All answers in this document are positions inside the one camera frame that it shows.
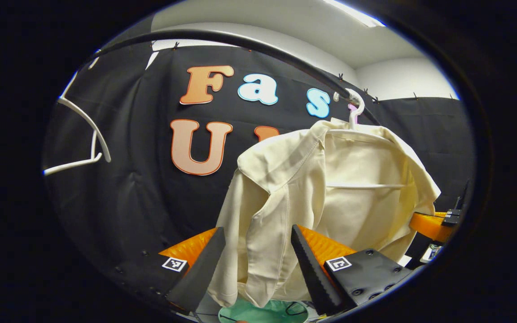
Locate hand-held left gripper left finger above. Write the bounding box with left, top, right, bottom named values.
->
left=115, top=227, right=226, bottom=314

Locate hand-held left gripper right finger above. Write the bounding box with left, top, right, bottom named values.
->
left=291, top=224, right=414, bottom=317

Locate green laundry hamper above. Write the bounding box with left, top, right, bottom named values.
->
left=217, top=298, right=309, bottom=323

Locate cream long-sleeved shirt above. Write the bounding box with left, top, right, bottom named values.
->
left=207, top=118, right=442, bottom=309

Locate white plastic hanger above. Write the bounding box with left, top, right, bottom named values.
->
left=43, top=56, right=112, bottom=176
left=326, top=88, right=405, bottom=189

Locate black clothes rack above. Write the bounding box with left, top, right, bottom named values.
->
left=77, top=29, right=382, bottom=126

